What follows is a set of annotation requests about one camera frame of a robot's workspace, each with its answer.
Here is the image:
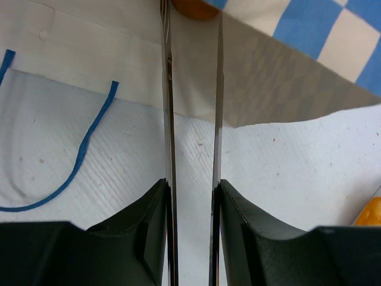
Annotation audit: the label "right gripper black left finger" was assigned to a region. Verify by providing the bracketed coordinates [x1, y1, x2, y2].
[1, 179, 168, 285]

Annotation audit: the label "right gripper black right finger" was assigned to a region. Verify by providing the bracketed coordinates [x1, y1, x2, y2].
[220, 179, 380, 285]

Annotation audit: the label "metal tongs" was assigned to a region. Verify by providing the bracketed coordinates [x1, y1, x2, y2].
[160, 1, 224, 285]

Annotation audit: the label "long ridged orange bread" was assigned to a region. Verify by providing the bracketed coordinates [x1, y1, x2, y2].
[352, 188, 381, 226]

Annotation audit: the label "checkered paper bag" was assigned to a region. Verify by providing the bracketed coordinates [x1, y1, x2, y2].
[0, 0, 381, 213]

